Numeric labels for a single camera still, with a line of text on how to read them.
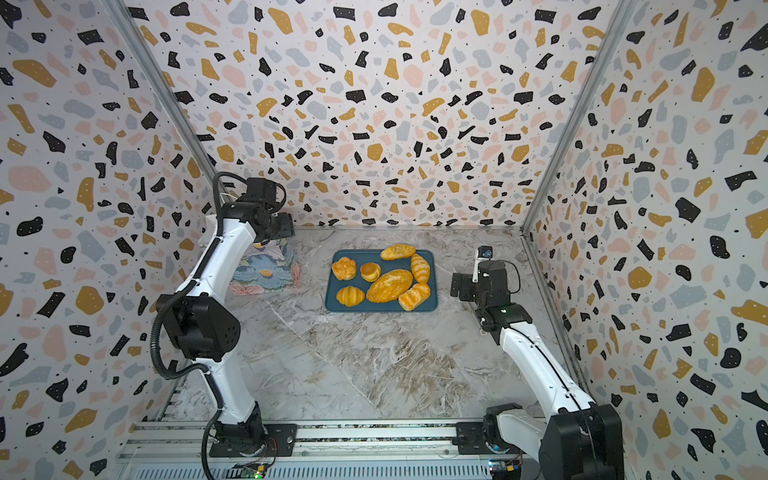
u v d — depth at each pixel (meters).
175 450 0.73
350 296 0.97
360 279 1.04
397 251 1.10
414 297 0.97
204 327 0.50
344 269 1.03
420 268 1.04
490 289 0.61
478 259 0.74
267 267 0.92
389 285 0.97
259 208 0.64
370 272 1.01
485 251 0.73
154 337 0.41
